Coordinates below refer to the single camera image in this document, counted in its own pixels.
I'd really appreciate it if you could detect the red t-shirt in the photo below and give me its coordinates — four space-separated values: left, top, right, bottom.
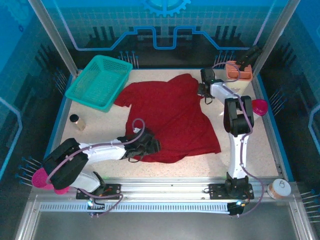
113 73 222 164

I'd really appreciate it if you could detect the cream knife block orange top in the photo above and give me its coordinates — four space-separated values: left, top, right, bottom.
223 60 253 96

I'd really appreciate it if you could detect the white cup pink lid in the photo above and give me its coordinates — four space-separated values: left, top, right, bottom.
251 98 270 117

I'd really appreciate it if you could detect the small bottle black cap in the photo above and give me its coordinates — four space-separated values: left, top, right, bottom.
69 114 87 131

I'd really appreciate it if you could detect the teal plastic basket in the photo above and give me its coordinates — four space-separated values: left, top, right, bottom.
64 54 133 113

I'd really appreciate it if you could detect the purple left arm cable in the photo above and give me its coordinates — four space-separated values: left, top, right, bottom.
46 118 146 218

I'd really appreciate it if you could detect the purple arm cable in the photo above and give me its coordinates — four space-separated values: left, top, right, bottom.
46 118 146 218
211 61 265 218

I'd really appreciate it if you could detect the aluminium rail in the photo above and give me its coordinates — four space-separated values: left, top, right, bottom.
29 176 298 202

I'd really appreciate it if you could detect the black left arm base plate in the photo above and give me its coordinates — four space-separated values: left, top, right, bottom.
76 183 122 200

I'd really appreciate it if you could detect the white slotted cable duct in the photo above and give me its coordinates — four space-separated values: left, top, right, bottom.
39 201 231 214

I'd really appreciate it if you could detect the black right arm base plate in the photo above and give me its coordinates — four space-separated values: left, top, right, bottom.
208 183 255 200

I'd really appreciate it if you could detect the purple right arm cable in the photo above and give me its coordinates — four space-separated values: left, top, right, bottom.
211 61 265 218

